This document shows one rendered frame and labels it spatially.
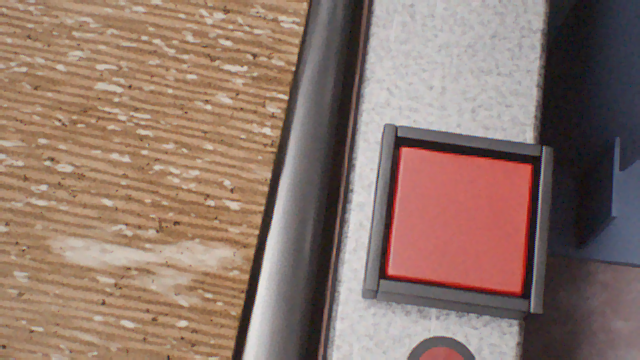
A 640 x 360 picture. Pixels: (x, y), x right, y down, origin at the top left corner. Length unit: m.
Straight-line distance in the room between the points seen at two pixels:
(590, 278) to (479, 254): 1.01
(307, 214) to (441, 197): 0.06
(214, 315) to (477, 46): 0.18
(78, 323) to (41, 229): 0.04
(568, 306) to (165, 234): 1.04
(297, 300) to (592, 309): 1.01
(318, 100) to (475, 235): 0.09
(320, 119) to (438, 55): 0.06
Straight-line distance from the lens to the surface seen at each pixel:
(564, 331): 1.50
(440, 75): 0.56
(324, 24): 0.56
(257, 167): 0.52
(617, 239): 1.53
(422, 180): 0.53
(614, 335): 1.52
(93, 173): 0.52
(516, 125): 0.56
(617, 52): 1.26
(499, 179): 0.53
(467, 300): 0.51
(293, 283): 0.52
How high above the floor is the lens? 1.42
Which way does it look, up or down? 71 degrees down
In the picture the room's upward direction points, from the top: 9 degrees clockwise
